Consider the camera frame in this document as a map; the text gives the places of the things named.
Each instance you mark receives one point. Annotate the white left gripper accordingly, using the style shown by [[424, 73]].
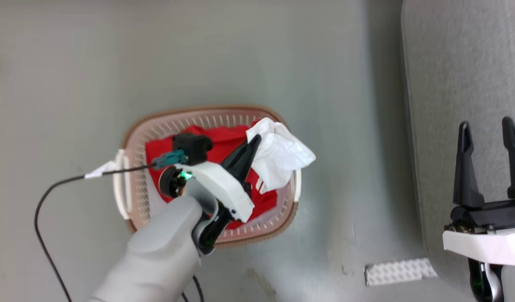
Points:
[[224, 188]]

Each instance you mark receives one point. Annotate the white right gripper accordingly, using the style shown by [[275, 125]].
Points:
[[488, 239]]

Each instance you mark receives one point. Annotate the white garment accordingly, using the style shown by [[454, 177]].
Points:
[[278, 155]]

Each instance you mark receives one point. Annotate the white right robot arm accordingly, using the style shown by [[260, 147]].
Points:
[[505, 285]]

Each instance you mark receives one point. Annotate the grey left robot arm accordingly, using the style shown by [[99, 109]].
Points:
[[157, 260]]

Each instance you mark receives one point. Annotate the red garment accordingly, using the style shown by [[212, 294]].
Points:
[[224, 142]]

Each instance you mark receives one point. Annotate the grey fabric sofa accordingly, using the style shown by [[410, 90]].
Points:
[[450, 84]]

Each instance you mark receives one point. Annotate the white plastic laundry basket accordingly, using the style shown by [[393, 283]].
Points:
[[178, 121]]

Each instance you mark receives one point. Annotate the white textured floor patch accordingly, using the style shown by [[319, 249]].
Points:
[[400, 272]]

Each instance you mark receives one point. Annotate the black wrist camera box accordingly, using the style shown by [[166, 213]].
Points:
[[193, 147]]

